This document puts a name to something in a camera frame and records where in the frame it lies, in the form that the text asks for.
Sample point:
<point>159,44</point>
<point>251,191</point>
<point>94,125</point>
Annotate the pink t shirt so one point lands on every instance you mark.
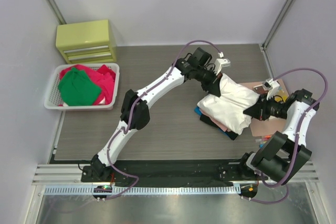
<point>220,125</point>

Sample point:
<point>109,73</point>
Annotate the red t shirt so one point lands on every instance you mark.
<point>103,77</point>

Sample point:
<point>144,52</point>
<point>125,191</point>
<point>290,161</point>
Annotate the black t shirt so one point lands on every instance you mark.
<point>207,120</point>

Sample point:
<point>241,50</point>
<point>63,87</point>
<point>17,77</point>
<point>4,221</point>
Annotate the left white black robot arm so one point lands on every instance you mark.
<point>135,111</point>

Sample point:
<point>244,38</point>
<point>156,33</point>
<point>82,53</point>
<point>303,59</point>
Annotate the white printed t shirt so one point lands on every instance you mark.
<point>228,108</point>

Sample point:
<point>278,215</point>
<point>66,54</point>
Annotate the yellow-green drawer box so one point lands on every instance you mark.
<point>87,42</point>

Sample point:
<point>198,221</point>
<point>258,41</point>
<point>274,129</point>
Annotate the red marker pen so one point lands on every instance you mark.
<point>264,138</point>

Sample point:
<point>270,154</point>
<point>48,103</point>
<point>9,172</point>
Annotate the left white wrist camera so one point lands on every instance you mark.
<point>220,63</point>

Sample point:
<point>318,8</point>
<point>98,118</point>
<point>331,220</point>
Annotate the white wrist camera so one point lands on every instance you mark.
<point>272,86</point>
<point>220,63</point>

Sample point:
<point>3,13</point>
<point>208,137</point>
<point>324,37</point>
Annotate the brown cardboard sheet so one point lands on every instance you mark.
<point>270,126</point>

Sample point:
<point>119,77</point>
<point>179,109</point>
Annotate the yellow picture book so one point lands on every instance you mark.
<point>258,89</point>

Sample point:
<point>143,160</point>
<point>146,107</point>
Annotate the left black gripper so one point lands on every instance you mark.
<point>210,84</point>

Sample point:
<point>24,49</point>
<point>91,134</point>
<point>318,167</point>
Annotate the green t shirt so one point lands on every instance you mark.
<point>77,89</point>

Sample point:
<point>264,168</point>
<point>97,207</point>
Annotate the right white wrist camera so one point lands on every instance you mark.
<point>272,86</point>

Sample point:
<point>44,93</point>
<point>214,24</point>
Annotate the white plastic basket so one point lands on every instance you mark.
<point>54,101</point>

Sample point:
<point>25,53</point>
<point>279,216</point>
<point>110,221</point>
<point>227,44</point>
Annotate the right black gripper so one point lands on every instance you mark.
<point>260,108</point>

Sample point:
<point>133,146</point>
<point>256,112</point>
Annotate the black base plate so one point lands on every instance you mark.
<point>188,173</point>

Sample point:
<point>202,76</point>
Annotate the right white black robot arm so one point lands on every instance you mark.
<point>285,152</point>

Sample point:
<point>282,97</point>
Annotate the white slotted cable duct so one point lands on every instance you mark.
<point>105,190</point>

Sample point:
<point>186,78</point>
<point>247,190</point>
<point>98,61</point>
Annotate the blue t shirt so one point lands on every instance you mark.
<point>197,111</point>

